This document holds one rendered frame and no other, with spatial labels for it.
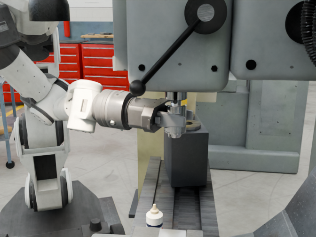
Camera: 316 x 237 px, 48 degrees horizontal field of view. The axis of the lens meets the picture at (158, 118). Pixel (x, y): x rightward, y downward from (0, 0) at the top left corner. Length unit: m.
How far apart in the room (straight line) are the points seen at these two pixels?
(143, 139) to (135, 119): 1.88
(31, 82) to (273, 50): 0.67
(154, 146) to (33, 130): 1.40
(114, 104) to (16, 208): 1.16
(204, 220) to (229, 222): 1.70
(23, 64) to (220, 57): 0.57
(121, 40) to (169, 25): 0.13
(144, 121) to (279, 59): 0.29
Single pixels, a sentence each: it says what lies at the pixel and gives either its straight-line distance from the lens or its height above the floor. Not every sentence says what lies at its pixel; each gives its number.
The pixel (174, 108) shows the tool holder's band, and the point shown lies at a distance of 0.75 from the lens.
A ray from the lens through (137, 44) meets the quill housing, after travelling 0.65.
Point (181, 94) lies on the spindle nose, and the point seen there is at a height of 1.29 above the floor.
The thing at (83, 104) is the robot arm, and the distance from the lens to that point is 0.84.
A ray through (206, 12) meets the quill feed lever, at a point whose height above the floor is 1.46.
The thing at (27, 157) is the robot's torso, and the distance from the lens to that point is 1.47.
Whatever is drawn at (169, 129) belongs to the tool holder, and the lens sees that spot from 0.76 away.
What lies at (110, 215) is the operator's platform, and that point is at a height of 0.40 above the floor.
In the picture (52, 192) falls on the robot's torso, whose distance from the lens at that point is 1.60.
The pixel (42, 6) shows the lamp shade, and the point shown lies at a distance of 0.67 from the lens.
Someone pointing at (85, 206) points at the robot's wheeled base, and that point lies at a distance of 1.79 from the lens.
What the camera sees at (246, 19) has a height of 1.44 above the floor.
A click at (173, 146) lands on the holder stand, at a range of 1.14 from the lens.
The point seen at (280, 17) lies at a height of 1.45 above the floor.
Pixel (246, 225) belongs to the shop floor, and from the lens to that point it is 2.72.
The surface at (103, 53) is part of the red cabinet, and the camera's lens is 5.41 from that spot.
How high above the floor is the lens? 1.46
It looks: 17 degrees down
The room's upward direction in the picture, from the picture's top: straight up
